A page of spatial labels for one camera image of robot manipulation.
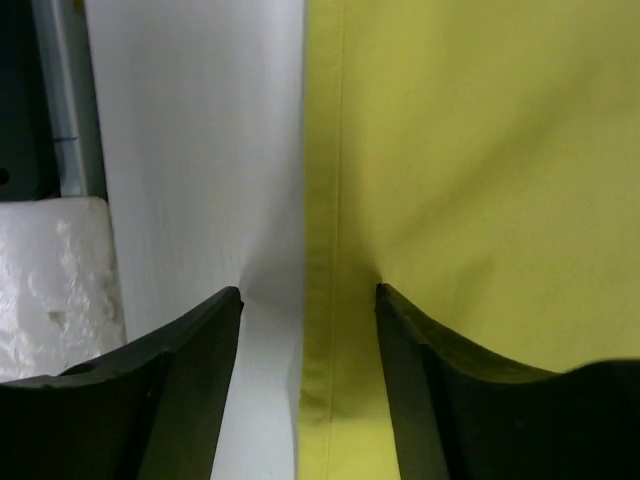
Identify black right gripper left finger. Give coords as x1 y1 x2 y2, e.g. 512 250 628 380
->
1 287 243 479

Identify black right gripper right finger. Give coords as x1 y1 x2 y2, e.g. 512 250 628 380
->
375 284 639 479

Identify yellow trousers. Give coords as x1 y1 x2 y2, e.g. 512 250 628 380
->
297 1 639 479

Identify white foam block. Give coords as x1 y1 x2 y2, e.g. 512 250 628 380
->
0 197 126 382

